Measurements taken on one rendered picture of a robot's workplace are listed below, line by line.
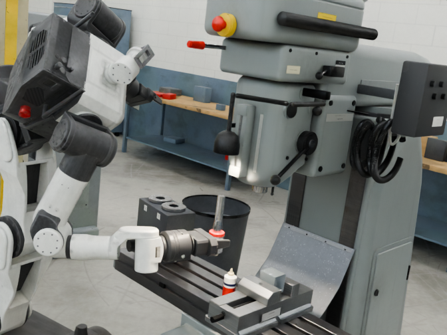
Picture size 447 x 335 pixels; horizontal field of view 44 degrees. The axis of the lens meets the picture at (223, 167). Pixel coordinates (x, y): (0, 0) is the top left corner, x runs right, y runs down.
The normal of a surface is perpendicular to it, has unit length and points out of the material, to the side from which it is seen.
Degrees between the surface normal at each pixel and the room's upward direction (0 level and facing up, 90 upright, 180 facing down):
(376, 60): 90
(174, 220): 90
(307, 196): 90
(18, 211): 90
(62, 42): 58
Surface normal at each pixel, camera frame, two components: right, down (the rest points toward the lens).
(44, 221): 0.04, 0.19
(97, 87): 0.76, -0.33
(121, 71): -0.30, 0.58
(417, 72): -0.70, 0.08
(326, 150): 0.71, 0.24
